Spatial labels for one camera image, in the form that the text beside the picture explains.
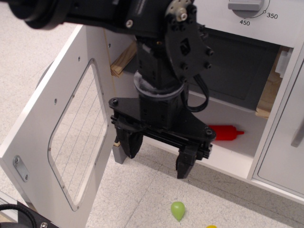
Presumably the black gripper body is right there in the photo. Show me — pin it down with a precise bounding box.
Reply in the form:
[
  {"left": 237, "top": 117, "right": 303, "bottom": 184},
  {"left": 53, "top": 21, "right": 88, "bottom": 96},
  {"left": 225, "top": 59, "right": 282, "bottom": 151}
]
[{"left": 109, "top": 96, "right": 216, "bottom": 160}]

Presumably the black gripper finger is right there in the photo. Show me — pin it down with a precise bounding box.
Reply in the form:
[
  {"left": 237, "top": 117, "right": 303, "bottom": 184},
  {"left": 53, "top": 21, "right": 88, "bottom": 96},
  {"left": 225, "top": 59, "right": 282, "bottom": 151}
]
[
  {"left": 176, "top": 147, "right": 197, "bottom": 179},
  {"left": 116, "top": 126, "right": 143, "bottom": 159}
]

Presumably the white oven door with window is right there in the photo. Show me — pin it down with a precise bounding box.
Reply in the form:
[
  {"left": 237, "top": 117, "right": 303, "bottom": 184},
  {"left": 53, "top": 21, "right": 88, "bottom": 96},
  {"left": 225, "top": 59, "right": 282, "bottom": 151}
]
[{"left": 0, "top": 26, "right": 115, "bottom": 228}]

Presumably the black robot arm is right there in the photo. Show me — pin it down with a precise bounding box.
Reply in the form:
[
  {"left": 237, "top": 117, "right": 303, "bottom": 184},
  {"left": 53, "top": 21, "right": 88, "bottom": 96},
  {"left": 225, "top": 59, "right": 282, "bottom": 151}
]
[{"left": 8, "top": 0, "right": 216, "bottom": 179}]

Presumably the white toy oven cabinet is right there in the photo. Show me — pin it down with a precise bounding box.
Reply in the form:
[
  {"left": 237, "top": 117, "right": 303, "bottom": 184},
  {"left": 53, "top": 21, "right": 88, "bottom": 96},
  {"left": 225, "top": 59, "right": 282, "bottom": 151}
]
[{"left": 109, "top": 0, "right": 304, "bottom": 203}]

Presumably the grey oven temperature knob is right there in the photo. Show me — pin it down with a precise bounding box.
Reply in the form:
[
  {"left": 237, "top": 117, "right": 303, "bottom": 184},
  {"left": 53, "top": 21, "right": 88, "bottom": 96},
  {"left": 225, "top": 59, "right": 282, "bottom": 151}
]
[{"left": 228, "top": 0, "right": 264, "bottom": 12}]

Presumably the red toy ketchup bottle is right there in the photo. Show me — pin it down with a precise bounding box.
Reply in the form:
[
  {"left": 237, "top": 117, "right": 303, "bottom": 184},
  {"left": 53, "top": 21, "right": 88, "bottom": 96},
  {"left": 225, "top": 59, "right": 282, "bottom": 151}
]
[{"left": 209, "top": 125, "right": 244, "bottom": 141}]

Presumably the green toy pear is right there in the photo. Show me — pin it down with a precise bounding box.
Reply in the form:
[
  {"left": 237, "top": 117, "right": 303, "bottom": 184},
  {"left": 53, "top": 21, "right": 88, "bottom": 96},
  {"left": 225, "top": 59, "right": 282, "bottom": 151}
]
[{"left": 171, "top": 201, "right": 185, "bottom": 221}]

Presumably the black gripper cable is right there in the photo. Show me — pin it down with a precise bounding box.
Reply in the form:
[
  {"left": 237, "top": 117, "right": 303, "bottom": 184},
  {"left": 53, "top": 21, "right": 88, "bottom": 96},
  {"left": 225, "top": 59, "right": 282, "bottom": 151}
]
[{"left": 187, "top": 73, "right": 209, "bottom": 112}]

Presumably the grey cabinet door with handle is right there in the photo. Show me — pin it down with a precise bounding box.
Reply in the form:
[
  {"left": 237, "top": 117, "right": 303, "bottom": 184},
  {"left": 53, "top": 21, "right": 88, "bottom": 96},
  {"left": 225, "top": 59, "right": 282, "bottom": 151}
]
[{"left": 254, "top": 53, "right": 304, "bottom": 197}]

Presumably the black robot base with cable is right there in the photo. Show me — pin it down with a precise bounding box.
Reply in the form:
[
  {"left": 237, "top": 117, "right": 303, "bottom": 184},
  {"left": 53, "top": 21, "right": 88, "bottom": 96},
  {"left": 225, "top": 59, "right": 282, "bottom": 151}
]
[{"left": 0, "top": 203, "right": 58, "bottom": 228}]

